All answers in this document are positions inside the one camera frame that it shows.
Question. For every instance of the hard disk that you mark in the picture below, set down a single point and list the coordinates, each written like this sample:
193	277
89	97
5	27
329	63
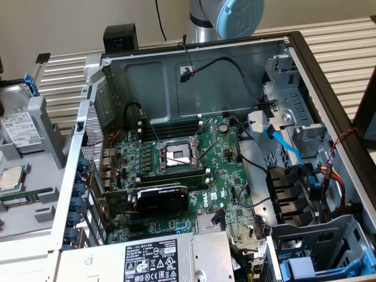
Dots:
16	117

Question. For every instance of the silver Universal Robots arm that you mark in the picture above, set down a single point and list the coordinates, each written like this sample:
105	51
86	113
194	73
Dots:
202	32

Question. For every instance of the grey metal disk bay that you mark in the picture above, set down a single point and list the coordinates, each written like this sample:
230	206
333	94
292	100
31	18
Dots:
293	235

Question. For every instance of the blue plastic disk carrier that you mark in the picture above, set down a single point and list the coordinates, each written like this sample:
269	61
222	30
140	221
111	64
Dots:
299	265

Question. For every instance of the CPU socket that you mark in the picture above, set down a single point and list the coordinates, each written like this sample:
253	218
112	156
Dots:
176	154

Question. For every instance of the black RAM slot bank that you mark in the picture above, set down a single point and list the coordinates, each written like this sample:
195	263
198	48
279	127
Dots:
173	177
173	129

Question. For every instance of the metal socket cover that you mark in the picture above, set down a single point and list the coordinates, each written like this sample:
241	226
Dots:
213	129

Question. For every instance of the round coin battery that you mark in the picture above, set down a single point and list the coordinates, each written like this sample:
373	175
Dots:
224	127

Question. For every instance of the green motherboard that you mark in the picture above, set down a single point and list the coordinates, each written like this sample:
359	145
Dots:
223	182

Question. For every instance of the black graphics card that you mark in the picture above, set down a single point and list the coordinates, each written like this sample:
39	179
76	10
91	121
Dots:
161	201

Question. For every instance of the open grey PC case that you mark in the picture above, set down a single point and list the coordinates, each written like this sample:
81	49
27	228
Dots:
152	85

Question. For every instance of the silver finned heatsink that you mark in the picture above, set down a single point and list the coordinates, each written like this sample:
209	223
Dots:
204	223

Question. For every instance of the black plastic guide block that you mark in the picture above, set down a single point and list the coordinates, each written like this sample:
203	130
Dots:
282	188

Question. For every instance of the dark blue slot latch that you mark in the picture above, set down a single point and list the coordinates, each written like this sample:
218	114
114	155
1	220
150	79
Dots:
74	219
77	204
71	235
79	190
83	163

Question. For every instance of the metal drive cage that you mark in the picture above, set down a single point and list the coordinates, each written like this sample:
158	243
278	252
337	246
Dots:
293	100

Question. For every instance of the black box clamp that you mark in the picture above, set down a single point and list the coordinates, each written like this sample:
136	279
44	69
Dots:
120	36

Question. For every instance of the grey power supply unit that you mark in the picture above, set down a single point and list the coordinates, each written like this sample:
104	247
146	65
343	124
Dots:
117	258

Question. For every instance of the grey plastic parts rack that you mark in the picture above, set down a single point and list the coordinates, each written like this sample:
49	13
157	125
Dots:
44	176

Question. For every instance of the green RAM stick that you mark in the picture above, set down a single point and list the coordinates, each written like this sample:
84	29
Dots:
26	197

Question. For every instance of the silver CPU chip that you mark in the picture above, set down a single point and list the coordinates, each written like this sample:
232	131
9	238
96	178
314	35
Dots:
11	178

